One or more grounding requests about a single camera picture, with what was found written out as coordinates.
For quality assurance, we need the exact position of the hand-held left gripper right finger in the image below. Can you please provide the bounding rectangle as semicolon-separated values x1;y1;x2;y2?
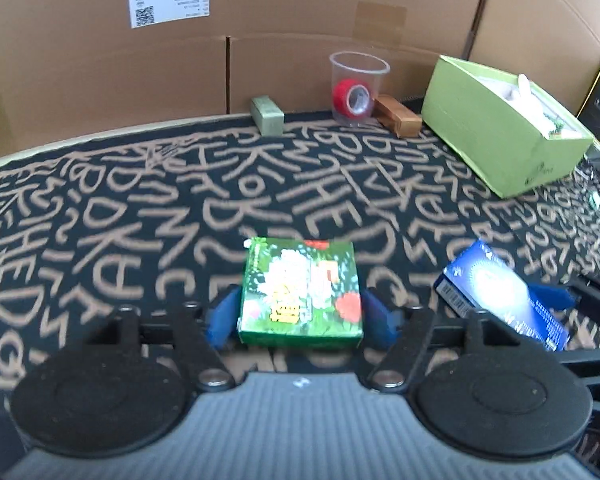
362;287;506;393

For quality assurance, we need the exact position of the white shipping label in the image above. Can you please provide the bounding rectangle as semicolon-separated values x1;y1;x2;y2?
128;0;211;29

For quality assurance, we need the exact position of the dark blue box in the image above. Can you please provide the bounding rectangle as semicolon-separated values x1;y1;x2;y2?
433;239;571;352

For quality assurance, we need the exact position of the brown wooden box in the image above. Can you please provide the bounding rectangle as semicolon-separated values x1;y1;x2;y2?
373;94;423;138

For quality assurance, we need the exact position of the green floral box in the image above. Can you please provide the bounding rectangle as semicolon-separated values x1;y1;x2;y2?
237;237;366;351

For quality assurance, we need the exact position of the light green cardboard box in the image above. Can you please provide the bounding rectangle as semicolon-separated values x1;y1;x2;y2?
421;55;595;199

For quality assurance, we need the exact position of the brown cardboard barrier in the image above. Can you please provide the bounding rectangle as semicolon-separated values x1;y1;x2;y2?
0;0;600;161

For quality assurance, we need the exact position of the black letter-patterned mat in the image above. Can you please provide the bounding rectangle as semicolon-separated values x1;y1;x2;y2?
0;110;600;480

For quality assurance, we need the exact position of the small grey-green box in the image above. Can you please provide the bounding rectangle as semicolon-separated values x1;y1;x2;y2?
250;96;286;137

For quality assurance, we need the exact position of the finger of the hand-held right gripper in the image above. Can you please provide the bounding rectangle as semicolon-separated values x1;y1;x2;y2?
550;342;600;376
527;272;600;313

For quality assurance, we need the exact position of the clear plastic cup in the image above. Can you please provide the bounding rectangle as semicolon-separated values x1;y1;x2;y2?
329;51;391;127

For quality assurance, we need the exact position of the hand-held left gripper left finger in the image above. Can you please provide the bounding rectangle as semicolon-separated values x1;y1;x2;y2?
92;285;242;392

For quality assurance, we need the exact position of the red tape roll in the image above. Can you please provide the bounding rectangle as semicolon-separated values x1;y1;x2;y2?
331;78;376;123

